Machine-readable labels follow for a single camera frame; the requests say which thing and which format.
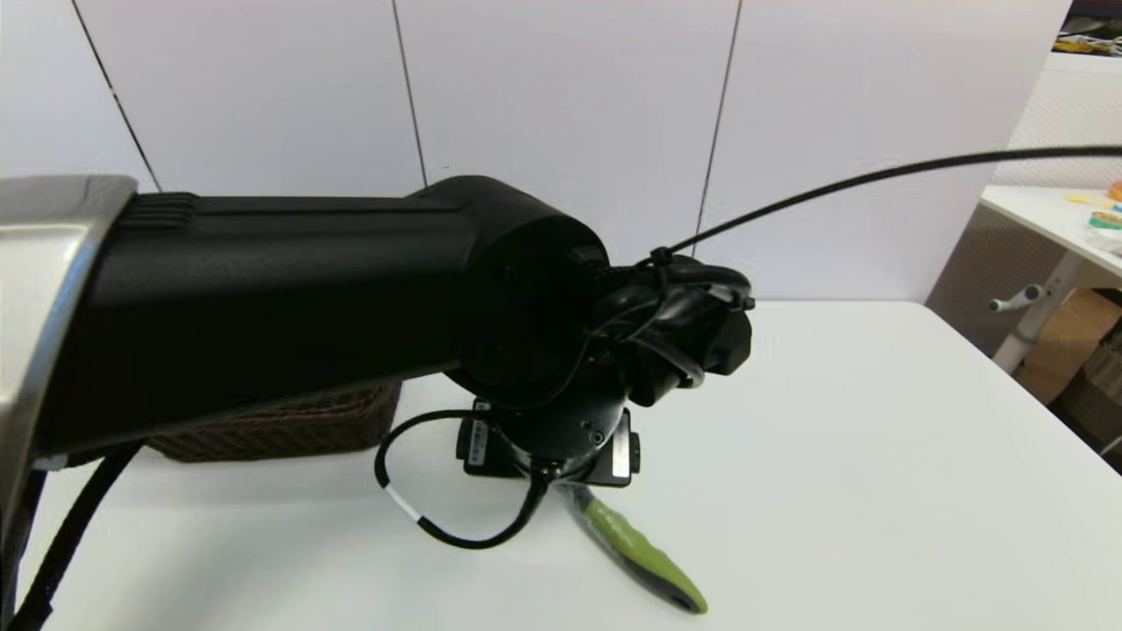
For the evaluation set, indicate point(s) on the green yellow tape roll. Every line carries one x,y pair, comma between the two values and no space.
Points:
1104,221

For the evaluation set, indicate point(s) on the white side table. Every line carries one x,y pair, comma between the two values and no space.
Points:
1043,215

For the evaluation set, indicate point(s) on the dark brown wicker basket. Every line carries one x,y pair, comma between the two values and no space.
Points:
289,429

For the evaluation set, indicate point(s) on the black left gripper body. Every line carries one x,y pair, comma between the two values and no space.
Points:
480,447

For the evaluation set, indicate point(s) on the grey perforated panel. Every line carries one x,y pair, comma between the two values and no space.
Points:
982,263

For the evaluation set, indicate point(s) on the brown cardboard box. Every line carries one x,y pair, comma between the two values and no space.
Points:
1069,337

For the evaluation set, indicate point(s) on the flat yellow item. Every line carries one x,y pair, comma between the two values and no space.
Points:
1091,202

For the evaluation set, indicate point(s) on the yellow and black clutter pile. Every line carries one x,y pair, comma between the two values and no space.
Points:
1087,44

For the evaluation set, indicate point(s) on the white perforated partition panel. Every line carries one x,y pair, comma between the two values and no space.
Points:
1069,105

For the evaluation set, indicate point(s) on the clear plastic bag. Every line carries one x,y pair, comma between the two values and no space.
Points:
1109,244

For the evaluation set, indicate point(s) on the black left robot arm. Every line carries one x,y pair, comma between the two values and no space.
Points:
307,298

